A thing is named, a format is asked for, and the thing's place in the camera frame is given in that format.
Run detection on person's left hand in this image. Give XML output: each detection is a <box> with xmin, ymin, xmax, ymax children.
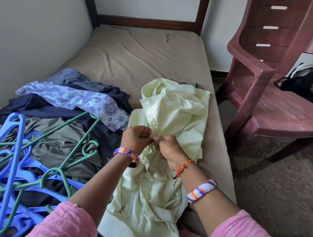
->
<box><xmin>120</xmin><ymin>125</ymin><xmax>155</xmax><ymax>156</ymax></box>

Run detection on person's right hand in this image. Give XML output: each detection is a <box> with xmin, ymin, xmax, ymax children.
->
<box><xmin>154</xmin><ymin>134</ymin><xmax>191</xmax><ymax>172</ymax></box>

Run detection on navy blue shorts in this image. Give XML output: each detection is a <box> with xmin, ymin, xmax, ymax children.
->
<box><xmin>0</xmin><ymin>83</ymin><xmax>134</xmax><ymax>164</ymax></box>

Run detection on light yellow shirt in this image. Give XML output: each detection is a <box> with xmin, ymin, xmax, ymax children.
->
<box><xmin>98</xmin><ymin>78</ymin><xmax>211</xmax><ymax>237</ymax></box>

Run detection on blue floral patterned garment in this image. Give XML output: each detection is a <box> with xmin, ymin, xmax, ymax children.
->
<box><xmin>16</xmin><ymin>80</ymin><xmax>130</xmax><ymax>132</ymax></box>

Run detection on olive green button shirt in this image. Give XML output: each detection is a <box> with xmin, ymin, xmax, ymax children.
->
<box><xmin>0</xmin><ymin>116</ymin><xmax>106</xmax><ymax>184</ymax></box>

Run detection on blue striped shirt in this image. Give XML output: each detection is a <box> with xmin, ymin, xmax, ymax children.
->
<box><xmin>44</xmin><ymin>68</ymin><xmax>115</xmax><ymax>92</ymax></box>

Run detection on person's left forearm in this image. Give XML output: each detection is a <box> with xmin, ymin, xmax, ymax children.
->
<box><xmin>68</xmin><ymin>152</ymin><xmax>133</xmax><ymax>226</ymax></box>

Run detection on person's right forearm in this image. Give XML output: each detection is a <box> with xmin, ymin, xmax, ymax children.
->
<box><xmin>178</xmin><ymin>163</ymin><xmax>243</xmax><ymax>235</ymax></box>

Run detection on dark wooden bed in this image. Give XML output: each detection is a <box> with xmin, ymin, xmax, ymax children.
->
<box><xmin>0</xmin><ymin>0</ymin><xmax>238</xmax><ymax>237</ymax></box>

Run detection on striped orange purple bangle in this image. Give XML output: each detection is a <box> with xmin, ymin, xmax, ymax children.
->
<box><xmin>113</xmin><ymin>147</ymin><xmax>141</xmax><ymax>168</ymax></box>

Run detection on striped white purple bangle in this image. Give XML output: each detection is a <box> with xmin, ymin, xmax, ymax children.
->
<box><xmin>186</xmin><ymin>179</ymin><xmax>218</xmax><ymax>204</ymax></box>

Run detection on maroon plastic chair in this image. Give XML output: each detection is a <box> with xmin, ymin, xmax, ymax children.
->
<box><xmin>215</xmin><ymin>0</ymin><xmax>313</xmax><ymax>162</ymax></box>

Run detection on black handbag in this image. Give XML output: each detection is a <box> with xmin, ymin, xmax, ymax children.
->
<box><xmin>279</xmin><ymin>63</ymin><xmax>313</xmax><ymax>103</ymax></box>

